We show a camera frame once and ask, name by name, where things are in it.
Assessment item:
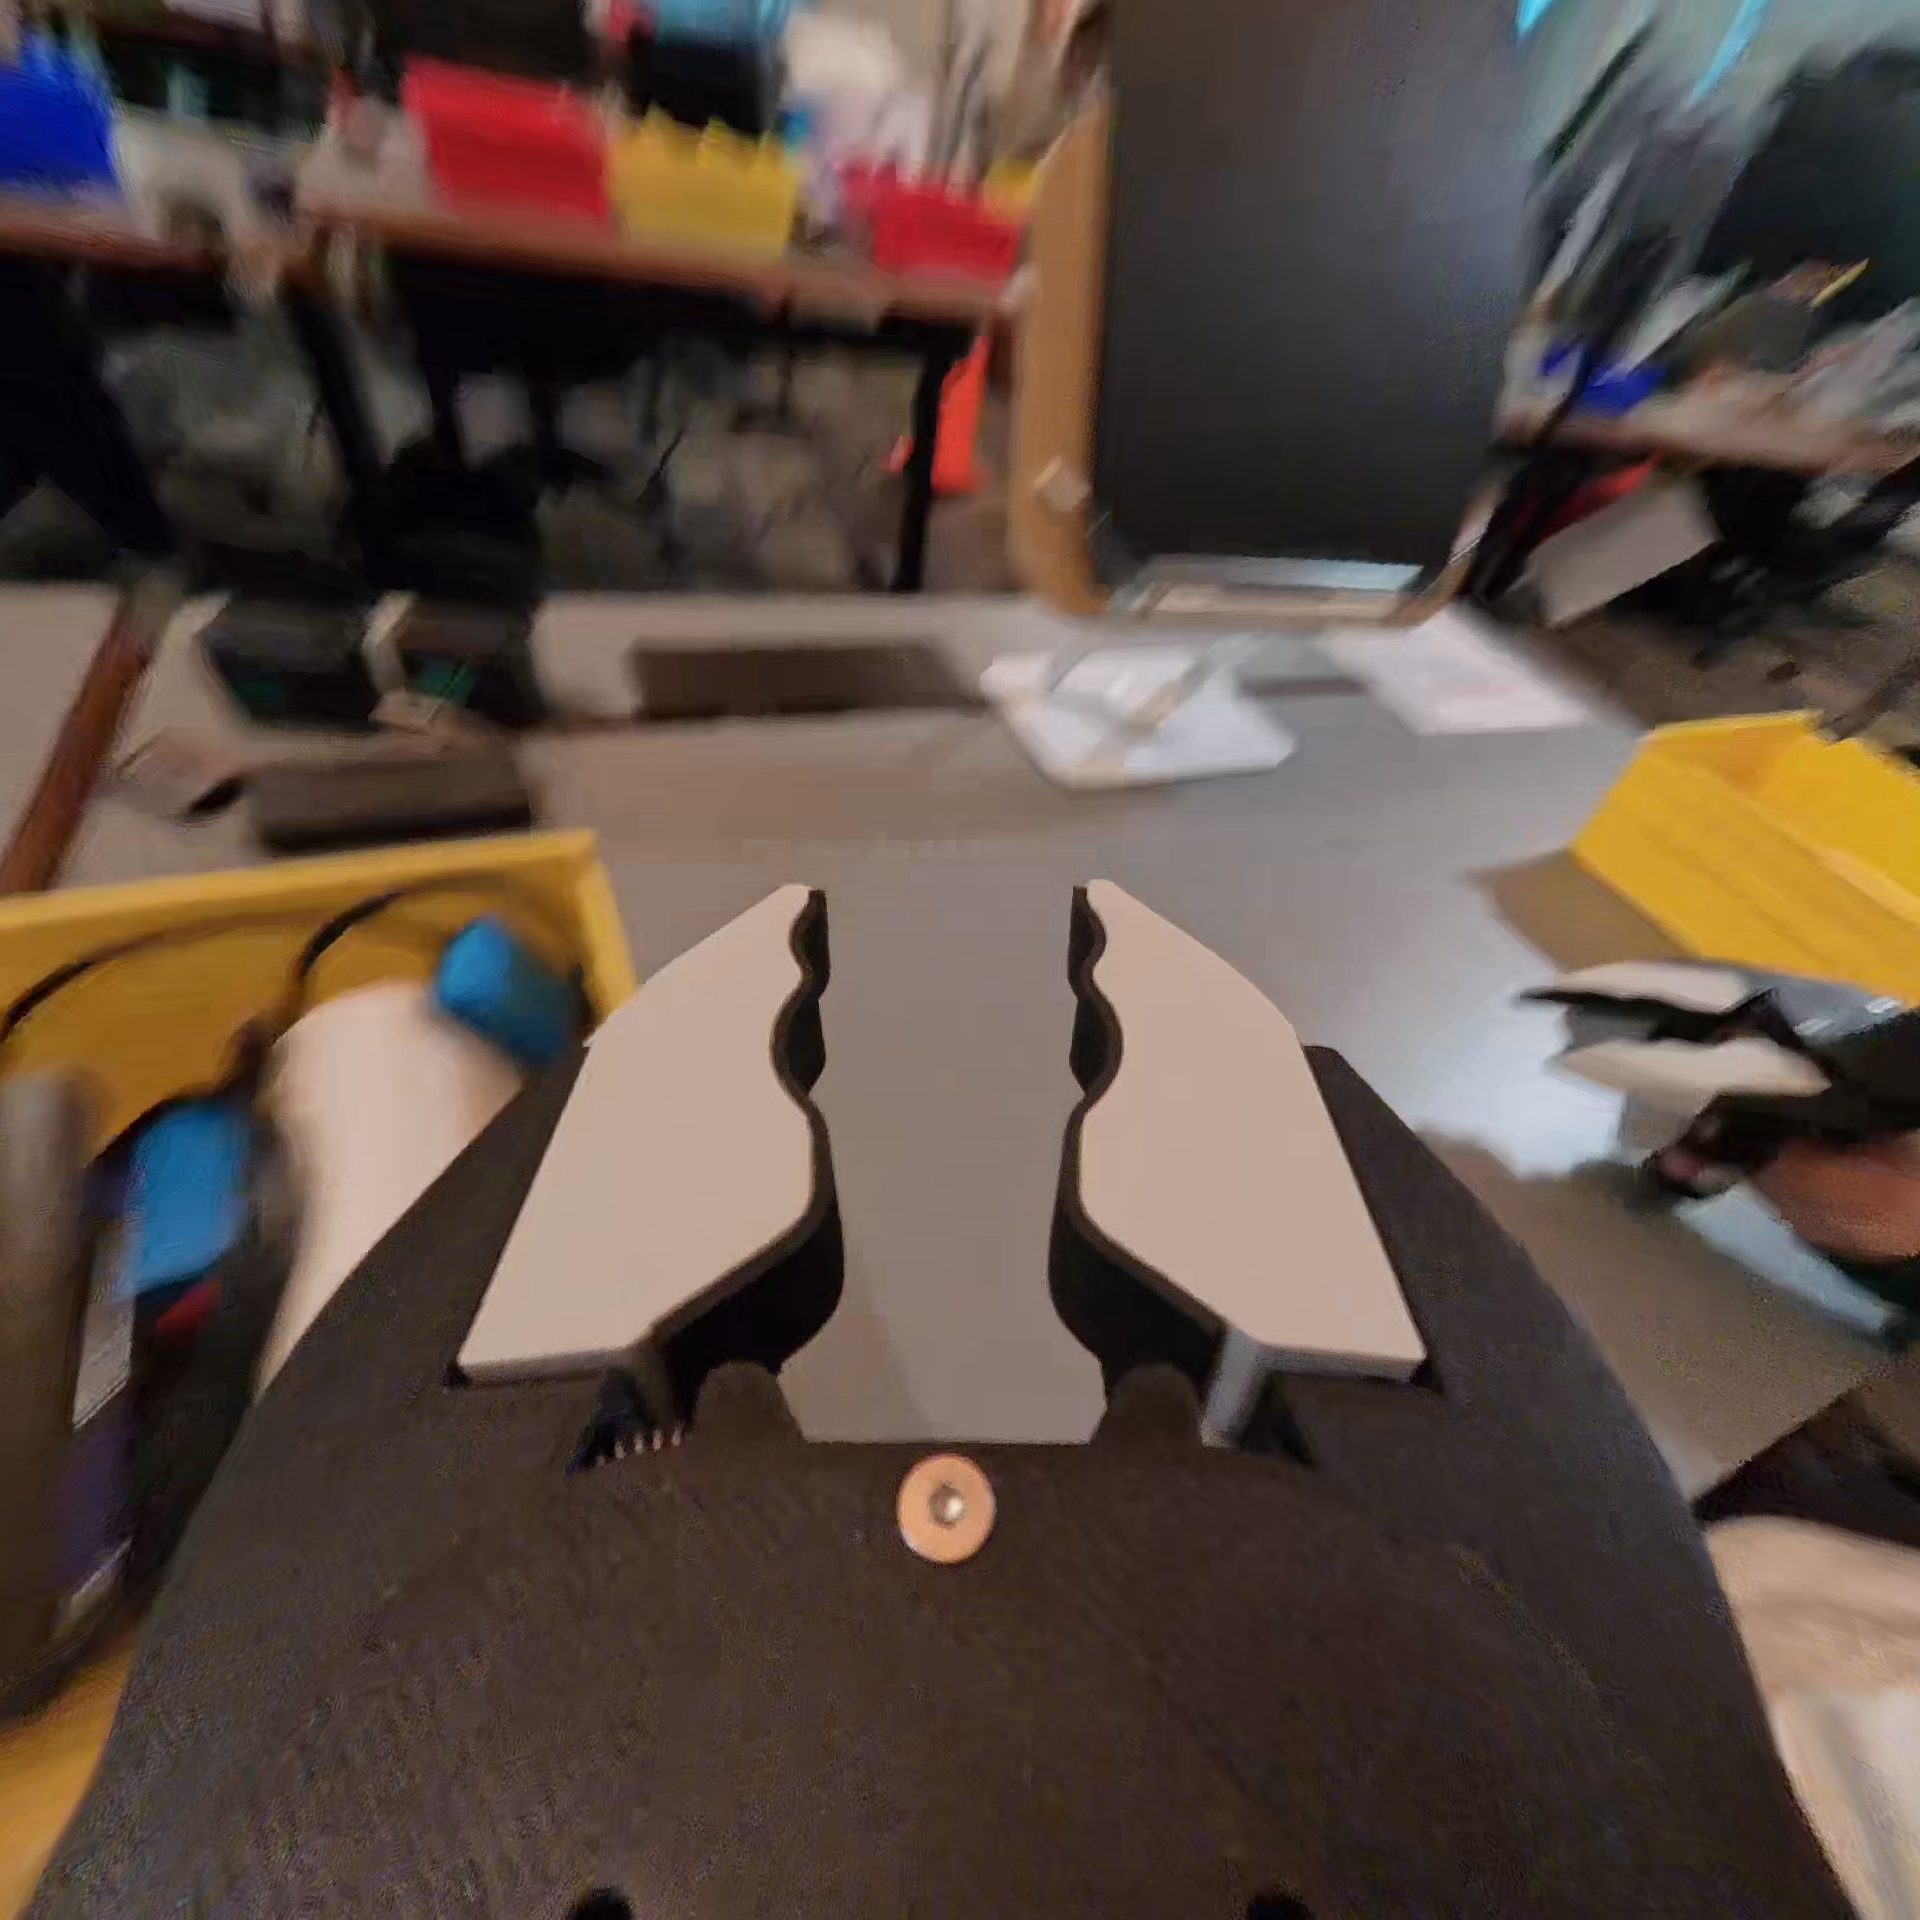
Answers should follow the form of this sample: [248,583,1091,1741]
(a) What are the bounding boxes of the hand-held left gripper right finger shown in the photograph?
[1046,879,1430,1451]

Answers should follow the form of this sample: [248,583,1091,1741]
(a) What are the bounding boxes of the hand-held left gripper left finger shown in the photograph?
[454,882,846,1396]

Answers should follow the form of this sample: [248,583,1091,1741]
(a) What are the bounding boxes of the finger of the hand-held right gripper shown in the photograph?
[1557,1036,1845,1108]
[1523,961,1795,1044]

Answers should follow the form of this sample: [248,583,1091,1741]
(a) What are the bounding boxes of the orange object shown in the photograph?
[888,333,995,500]

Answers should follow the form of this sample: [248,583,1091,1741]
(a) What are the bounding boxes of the person's right hand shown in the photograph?
[1746,1132,1920,1265]

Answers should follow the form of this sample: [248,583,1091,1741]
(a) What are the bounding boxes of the empty yellow plastic bin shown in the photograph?
[1572,709,1920,1004]

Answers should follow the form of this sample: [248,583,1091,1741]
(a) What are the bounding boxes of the white paper roll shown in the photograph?
[251,979,531,1401]

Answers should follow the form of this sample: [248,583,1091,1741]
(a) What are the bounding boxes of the laminated paper sheet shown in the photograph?
[1318,613,1596,740]

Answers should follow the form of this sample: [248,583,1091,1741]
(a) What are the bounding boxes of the grey tilted panel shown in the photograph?
[1526,479,1722,629]

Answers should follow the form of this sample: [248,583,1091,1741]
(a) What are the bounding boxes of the yellow bin with items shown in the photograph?
[0,831,639,1920]

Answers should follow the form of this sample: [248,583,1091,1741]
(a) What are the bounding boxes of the blue packet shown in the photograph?
[116,1099,261,1306]

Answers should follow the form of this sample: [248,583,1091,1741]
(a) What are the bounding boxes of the silver screen stand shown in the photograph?
[979,552,1444,793]

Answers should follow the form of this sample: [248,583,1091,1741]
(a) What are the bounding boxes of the dark desk pad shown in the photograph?
[627,636,986,721]

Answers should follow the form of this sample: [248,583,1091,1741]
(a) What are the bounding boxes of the black electronic devices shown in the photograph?
[157,591,549,855]

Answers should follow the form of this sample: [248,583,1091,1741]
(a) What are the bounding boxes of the long wooden desk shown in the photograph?
[1496,369,1920,481]

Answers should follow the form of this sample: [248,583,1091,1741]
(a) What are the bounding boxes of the grey cylinder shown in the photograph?
[0,1069,110,1659]

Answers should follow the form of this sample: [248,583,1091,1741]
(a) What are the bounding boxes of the wide black screen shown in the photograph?
[1092,0,1536,585]

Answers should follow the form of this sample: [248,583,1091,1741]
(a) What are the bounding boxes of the wooden board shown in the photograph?
[1000,104,1116,619]

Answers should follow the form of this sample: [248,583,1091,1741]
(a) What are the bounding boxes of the wooden workbench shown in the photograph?
[0,192,1028,594]

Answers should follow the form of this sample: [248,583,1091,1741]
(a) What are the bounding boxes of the yellow divided storage bin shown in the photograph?
[607,111,807,261]

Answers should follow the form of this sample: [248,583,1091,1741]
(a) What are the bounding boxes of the small red storage bin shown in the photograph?
[837,162,1032,284]

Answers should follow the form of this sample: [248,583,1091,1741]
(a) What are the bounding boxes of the large red storage bin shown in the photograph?
[400,58,618,231]

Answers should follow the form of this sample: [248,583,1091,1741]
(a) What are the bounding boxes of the dark blue storage bin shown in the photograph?
[0,28,126,202]

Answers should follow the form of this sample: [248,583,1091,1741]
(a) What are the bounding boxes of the black cable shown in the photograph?
[0,891,408,1041]

